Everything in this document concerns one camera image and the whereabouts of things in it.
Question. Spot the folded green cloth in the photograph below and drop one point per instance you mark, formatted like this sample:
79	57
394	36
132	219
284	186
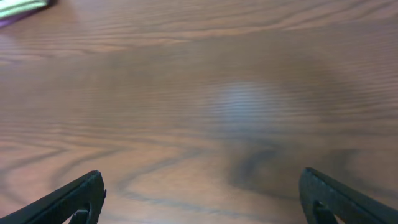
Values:
11	8

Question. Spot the folded purple cloth underneath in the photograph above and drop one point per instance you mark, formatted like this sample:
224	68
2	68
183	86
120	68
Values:
12	19

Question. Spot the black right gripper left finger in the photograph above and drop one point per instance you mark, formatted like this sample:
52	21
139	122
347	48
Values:
80	201

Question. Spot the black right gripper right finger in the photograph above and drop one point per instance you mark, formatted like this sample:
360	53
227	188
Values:
324	200

